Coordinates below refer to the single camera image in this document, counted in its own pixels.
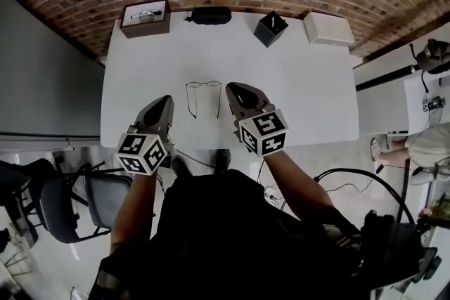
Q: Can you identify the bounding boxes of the black folding chair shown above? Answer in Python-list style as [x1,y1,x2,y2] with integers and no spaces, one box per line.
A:
[38,161,155,245]

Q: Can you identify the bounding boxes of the black office chair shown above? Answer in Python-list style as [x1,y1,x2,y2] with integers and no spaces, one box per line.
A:
[0,157,59,250]

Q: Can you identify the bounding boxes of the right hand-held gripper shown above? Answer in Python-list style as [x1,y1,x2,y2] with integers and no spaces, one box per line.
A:
[226,81,290,157]

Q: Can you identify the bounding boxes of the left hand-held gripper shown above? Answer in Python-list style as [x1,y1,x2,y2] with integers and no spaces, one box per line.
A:
[115,95,175,176]

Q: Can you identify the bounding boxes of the white rectangular box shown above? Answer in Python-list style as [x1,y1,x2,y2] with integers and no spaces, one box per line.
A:
[303,11,354,46]

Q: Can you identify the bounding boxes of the grey cap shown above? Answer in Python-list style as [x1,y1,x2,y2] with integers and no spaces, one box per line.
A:
[416,39,450,75]

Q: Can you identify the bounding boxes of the silver wristwatch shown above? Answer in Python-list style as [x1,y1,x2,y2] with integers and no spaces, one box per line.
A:
[130,9,163,21]

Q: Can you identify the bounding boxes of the black glasses case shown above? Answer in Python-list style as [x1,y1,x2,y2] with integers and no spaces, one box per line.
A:
[183,6,233,25]

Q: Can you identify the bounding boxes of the white shelf unit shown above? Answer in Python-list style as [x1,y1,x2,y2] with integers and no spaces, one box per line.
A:
[353,56,450,138]

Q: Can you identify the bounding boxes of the thin-framed eyeglasses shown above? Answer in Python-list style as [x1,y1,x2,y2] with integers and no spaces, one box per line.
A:
[185,80,222,119]

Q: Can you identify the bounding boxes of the black floor cable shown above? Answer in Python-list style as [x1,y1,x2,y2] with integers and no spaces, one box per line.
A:
[325,164,386,194]

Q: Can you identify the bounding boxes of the brown wooden box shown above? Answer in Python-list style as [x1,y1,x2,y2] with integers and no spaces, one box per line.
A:
[120,0,172,39]

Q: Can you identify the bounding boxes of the black square pen holder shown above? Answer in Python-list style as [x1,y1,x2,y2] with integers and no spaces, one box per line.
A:
[253,11,289,48]

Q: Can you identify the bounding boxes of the white chair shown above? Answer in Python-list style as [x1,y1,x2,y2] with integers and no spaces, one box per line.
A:
[409,164,439,187]

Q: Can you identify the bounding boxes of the grey cabinet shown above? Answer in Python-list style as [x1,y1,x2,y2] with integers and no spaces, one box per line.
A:
[0,0,106,154]

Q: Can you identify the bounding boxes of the person's right forearm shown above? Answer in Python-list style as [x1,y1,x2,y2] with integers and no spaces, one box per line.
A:
[263,147,335,222]

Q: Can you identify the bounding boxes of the person's black left shoe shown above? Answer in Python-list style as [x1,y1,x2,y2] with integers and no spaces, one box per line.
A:
[171,155,193,181]

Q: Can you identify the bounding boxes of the person's left forearm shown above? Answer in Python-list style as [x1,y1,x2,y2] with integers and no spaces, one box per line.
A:
[109,171,158,254]

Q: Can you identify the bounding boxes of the black coat rack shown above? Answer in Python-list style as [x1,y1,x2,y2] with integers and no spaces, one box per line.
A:
[354,41,450,94]

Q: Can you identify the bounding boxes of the person's black shoe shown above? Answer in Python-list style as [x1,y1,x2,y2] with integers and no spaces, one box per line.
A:
[171,155,193,181]
[214,149,232,175]

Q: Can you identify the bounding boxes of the person's black right shoe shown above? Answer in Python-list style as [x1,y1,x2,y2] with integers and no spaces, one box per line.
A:
[214,149,232,175]

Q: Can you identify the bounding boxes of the dark curved rail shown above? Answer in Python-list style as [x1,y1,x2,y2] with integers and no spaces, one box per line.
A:
[399,156,412,214]

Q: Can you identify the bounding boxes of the person's black clothing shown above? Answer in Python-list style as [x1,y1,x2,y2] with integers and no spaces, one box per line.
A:
[87,168,373,300]

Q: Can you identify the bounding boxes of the black curved hose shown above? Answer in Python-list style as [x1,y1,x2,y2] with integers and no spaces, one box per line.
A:
[312,167,416,226]

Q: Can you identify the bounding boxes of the black equipment pack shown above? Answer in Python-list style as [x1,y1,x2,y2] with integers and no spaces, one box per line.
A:
[360,210,442,289]

